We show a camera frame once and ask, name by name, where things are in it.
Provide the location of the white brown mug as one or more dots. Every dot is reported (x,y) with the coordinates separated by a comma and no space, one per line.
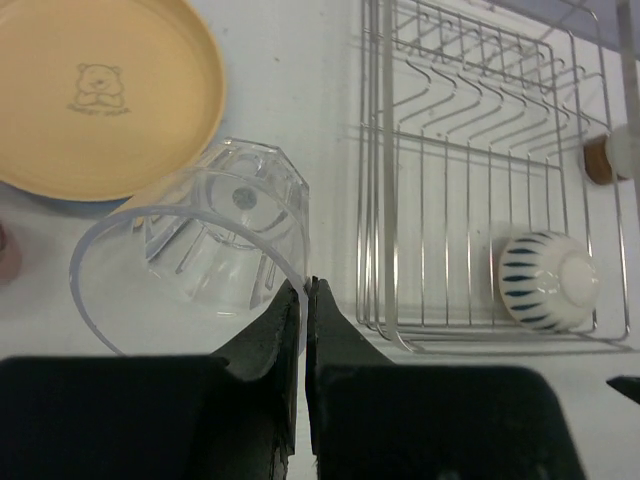
(610,155)

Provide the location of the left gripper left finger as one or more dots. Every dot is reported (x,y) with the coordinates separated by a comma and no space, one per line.
(229,414)

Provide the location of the clear glass cup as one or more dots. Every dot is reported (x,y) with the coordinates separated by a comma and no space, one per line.
(197,255)

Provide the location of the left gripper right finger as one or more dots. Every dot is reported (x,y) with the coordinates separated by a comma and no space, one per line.
(371,418)

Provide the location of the white blue striped bowl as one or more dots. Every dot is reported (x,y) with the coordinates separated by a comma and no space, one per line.
(547,281)

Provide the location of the wire dish rack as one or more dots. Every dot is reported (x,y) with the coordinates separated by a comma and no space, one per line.
(473,118)

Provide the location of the yellow plate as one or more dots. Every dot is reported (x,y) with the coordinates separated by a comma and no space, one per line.
(101,98)

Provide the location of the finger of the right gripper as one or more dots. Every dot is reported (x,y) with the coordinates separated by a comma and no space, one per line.
(628,386)

